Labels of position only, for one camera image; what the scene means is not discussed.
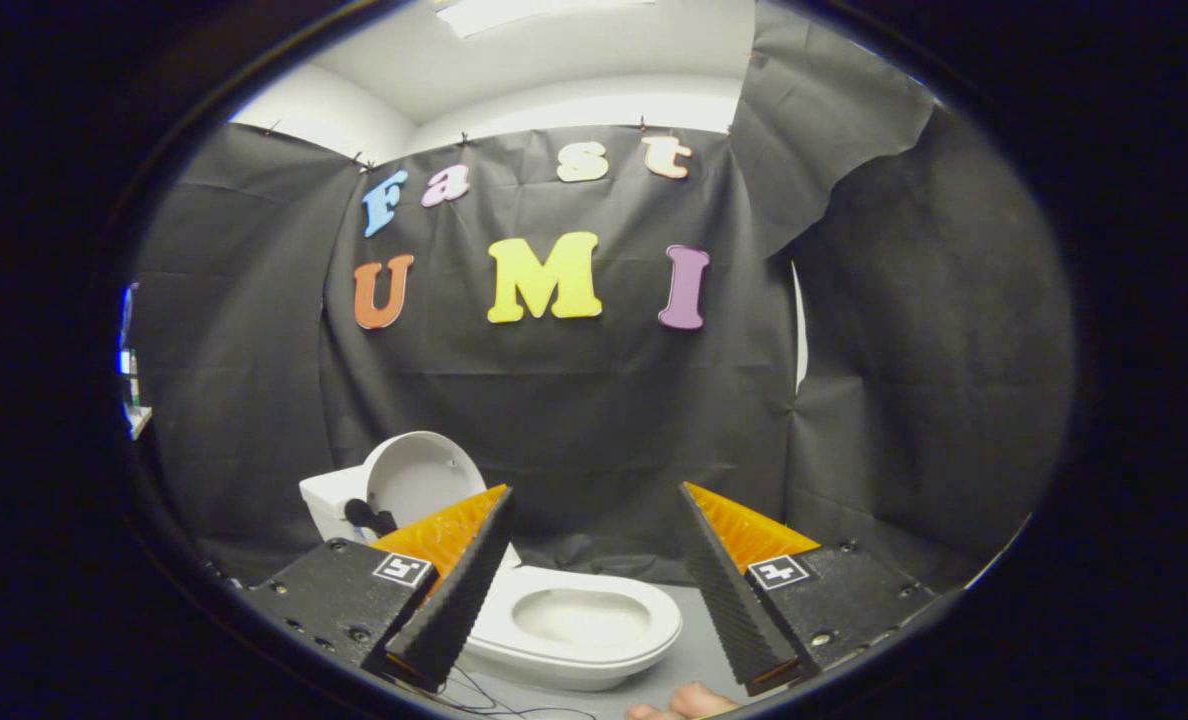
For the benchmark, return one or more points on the black backdrop cloth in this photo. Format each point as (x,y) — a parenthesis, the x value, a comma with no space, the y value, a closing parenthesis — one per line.
(574,400)

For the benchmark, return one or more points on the white toilet lid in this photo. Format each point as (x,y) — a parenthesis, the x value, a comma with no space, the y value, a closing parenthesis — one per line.
(416,480)

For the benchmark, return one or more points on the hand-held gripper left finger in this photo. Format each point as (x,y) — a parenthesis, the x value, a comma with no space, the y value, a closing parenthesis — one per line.
(454,600)

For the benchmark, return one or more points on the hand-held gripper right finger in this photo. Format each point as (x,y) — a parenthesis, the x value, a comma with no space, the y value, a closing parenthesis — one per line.
(729,600)

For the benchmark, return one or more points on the white toilet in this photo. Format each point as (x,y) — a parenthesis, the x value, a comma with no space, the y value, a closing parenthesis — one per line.
(659,625)

